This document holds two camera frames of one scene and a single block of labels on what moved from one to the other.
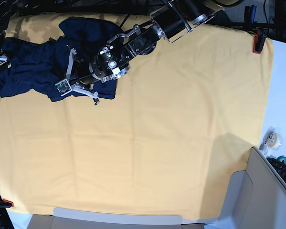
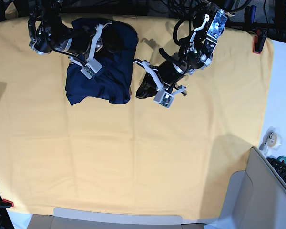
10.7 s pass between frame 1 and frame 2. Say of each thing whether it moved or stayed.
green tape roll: stayed
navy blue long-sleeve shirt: moved
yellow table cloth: stayed
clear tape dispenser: stayed
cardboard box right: stayed
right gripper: moved
